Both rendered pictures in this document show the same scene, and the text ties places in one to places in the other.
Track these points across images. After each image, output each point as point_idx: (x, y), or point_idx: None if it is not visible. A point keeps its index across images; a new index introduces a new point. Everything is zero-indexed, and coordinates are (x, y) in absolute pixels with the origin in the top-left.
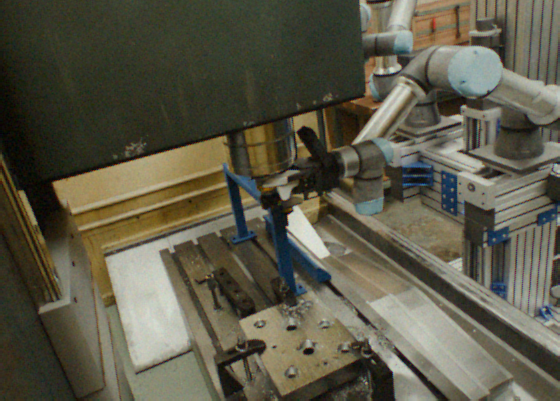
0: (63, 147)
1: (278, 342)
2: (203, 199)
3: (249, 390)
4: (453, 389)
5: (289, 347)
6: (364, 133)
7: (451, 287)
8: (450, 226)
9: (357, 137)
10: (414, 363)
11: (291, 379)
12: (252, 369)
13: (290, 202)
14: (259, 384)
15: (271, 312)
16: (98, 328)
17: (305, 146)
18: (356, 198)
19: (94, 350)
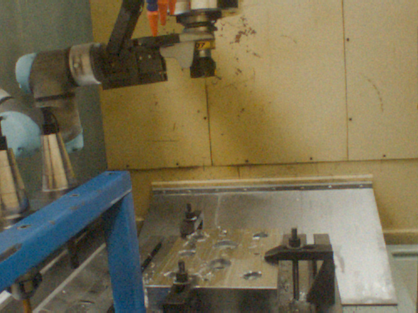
0: None
1: (249, 254)
2: None
3: (302, 292)
4: (145, 246)
5: (243, 248)
6: None
7: None
8: None
9: None
10: (141, 263)
11: (265, 232)
12: (286, 307)
13: (84, 180)
14: (288, 293)
15: (225, 281)
16: None
17: (131, 21)
18: (79, 125)
19: None
